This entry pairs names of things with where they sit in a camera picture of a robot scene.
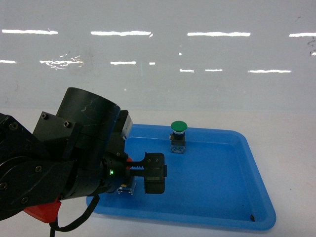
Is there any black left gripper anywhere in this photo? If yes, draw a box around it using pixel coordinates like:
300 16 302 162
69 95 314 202
98 137 167 195

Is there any red mushroom push button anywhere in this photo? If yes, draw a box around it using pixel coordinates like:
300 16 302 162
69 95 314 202
117 166 136 195

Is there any green mushroom push button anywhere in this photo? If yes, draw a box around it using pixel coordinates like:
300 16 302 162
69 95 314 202
169 120 188 154

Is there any blue plastic tray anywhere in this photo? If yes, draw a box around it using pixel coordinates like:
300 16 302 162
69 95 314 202
95 124 277 231

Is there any white whiteboard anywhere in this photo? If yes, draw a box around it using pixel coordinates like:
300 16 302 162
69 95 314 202
0 0 316 112

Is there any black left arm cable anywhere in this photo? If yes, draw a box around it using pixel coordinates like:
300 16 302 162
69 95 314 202
49 194 101 237

